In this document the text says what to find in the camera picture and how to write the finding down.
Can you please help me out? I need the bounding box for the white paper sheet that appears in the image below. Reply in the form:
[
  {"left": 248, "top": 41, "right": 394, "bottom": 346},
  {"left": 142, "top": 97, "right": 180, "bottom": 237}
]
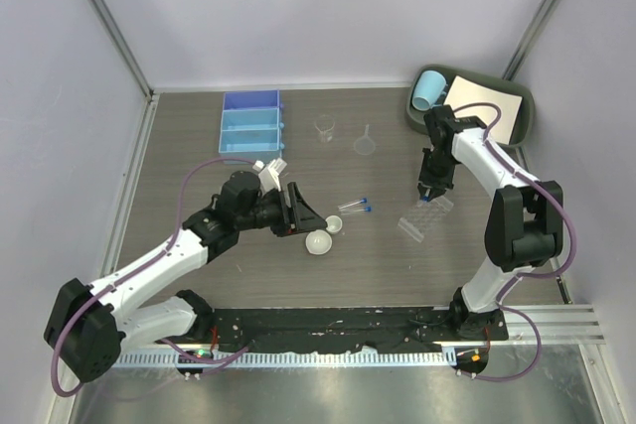
[{"left": 441, "top": 74, "right": 525, "bottom": 146}]

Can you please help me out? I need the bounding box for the dark green plastic tray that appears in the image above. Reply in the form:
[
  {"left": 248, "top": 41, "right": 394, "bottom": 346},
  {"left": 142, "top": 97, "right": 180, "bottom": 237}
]
[{"left": 404, "top": 64, "right": 536, "bottom": 149}]

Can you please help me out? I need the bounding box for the clear glass beaker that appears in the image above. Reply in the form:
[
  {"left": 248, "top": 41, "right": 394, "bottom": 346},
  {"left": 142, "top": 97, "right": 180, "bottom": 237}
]
[{"left": 314, "top": 114, "right": 335, "bottom": 143}]

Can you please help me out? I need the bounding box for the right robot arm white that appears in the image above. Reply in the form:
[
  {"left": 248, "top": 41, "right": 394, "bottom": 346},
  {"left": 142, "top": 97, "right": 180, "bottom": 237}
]
[{"left": 417, "top": 105, "right": 573, "bottom": 340}]

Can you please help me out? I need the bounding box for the light blue mug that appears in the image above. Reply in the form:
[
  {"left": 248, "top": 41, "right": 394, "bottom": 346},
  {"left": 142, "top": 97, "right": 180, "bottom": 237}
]
[{"left": 411, "top": 70, "right": 447, "bottom": 111}]

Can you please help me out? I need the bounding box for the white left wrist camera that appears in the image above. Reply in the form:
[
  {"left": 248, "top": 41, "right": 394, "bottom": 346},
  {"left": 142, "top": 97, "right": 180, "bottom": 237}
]
[{"left": 252, "top": 158, "right": 287, "bottom": 194}]

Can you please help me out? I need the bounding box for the white ceramic crucible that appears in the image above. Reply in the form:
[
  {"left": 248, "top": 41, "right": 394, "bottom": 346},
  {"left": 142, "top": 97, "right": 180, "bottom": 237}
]
[{"left": 326, "top": 214, "right": 343, "bottom": 235}]

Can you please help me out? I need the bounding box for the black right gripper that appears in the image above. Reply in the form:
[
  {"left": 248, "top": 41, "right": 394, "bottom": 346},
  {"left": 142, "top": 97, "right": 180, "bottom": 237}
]
[{"left": 418, "top": 148, "right": 458, "bottom": 201}]

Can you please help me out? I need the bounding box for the clear acrylic test tube rack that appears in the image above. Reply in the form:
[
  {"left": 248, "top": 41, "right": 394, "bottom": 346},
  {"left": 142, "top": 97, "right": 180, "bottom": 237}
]
[{"left": 397, "top": 197, "right": 454, "bottom": 243}]

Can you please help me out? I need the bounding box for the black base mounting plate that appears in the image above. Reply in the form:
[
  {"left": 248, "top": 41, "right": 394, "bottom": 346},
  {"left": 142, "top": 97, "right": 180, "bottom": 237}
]
[{"left": 153, "top": 305, "right": 511, "bottom": 353}]

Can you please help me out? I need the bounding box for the translucent plastic funnel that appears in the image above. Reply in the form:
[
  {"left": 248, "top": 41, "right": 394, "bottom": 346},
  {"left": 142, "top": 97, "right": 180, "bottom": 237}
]
[{"left": 353, "top": 124, "right": 376, "bottom": 156}]

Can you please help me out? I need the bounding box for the white slotted cable duct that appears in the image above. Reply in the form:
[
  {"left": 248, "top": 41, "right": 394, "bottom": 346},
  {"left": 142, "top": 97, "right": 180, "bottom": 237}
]
[{"left": 111, "top": 347, "right": 456, "bottom": 370}]

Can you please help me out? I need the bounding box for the blue three-compartment organizer bin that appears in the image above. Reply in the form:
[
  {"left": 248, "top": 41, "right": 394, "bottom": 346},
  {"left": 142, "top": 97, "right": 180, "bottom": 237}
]
[{"left": 219, "top": 89, "right": 285, "bottom": 164}]

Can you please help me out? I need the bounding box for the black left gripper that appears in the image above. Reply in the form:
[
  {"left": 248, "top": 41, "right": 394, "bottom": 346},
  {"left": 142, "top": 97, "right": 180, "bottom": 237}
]
[{"left": 237, "top": 182, "right": 326, "bottom": 237}]

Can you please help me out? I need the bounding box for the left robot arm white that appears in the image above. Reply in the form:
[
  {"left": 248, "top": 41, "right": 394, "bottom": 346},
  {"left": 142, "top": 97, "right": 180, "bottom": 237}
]
[{"left": 44, "top": 166, "right": 327, "bottom": 397}]

